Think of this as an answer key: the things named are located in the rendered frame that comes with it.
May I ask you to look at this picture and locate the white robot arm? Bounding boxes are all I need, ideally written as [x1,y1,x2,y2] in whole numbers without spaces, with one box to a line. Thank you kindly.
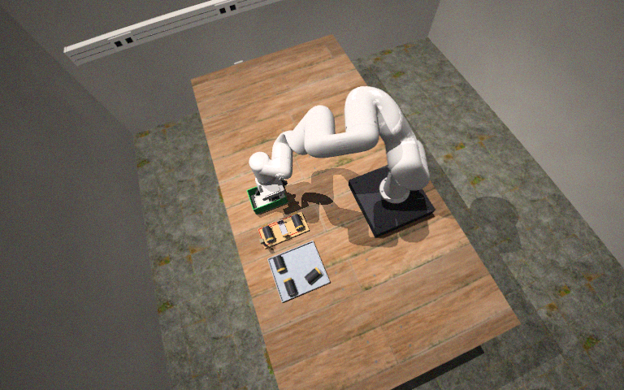
[249,86,430,204]

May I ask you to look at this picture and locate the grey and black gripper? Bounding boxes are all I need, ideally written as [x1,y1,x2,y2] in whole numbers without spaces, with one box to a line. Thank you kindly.
[255,177,288,196]

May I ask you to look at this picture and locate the pale yellow flat board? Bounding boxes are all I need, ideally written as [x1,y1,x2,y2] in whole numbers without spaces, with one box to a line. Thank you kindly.
[258,212,309,249]

